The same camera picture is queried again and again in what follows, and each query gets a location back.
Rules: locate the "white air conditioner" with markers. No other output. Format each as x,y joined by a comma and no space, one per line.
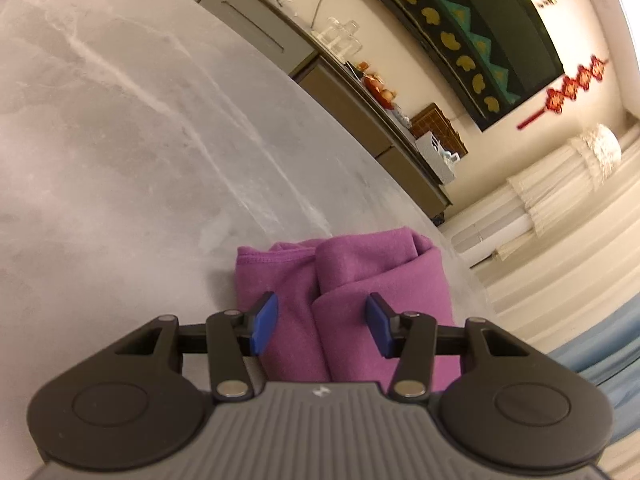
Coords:
480,235

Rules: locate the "dark wall painting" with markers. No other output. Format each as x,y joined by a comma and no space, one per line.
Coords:
500,25

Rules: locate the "purple pants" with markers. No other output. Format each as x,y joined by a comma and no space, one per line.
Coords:
350,270

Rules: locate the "red hanging knot decoration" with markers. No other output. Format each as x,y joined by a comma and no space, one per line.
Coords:
565,91

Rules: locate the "brown woven box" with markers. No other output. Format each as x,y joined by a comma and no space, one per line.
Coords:
435,122

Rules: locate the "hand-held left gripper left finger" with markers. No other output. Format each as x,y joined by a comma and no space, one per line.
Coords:
264,325

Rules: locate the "plate of orange fruit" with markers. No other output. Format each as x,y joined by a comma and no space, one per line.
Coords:
382,87

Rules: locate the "clear glass jar set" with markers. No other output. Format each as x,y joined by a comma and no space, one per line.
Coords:
340,35

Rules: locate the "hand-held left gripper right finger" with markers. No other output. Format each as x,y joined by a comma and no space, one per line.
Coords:
377,327

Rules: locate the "light blue cloth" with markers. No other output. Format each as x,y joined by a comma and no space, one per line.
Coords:
615,375

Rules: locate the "white curtain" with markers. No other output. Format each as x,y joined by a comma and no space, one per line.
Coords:
565,180

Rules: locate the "white box with small bottles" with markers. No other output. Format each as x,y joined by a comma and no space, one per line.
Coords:
435,157

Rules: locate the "grey brown sideboard cabinet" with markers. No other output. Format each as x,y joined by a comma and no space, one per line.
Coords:
250,15

